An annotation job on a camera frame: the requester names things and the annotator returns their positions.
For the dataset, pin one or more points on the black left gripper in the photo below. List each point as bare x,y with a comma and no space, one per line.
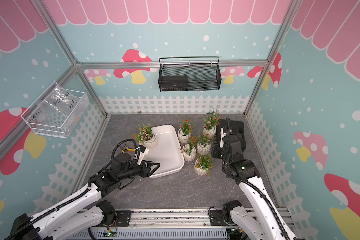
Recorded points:
148,173

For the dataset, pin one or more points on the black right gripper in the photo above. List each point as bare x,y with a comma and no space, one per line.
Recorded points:
215,149

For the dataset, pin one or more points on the green plant pot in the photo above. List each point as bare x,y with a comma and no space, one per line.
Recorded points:
204,144

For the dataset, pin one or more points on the red flower pot front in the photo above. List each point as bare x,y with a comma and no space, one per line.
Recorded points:
203,165

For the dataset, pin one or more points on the red flower pot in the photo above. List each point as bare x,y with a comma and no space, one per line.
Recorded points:
203,165
185,130
189,150

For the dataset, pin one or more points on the pink flower white pot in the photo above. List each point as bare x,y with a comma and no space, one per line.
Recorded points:
145,136

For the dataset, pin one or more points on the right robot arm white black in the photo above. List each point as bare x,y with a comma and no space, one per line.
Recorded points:
268,224

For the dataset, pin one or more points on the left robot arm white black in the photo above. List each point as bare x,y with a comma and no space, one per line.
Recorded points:
86,207

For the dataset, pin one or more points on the white plastic storage box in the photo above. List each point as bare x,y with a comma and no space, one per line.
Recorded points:
167,152

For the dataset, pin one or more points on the black box in basket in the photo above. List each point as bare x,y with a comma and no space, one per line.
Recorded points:
173,83

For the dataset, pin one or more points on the black plastic tool case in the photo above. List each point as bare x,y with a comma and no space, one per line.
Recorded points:
236,131

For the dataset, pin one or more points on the pink flower pot back right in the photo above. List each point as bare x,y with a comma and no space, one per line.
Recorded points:
211,124

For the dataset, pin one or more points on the green circuit board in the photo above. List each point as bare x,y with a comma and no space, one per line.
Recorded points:
110,233

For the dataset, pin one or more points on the plastic bag with writing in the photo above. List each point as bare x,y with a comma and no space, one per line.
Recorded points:
56,107

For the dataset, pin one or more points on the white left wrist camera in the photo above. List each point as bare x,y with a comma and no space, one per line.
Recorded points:
142,152

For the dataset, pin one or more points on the yellow handled pliers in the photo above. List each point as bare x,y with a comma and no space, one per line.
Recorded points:
127,149

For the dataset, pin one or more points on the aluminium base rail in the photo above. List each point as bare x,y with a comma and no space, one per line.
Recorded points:
166,224

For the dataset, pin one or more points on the black wire mesh basket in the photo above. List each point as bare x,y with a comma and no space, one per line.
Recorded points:
203,72

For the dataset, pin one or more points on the clear acrylic wall bin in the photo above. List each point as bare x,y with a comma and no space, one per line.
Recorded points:
30,114

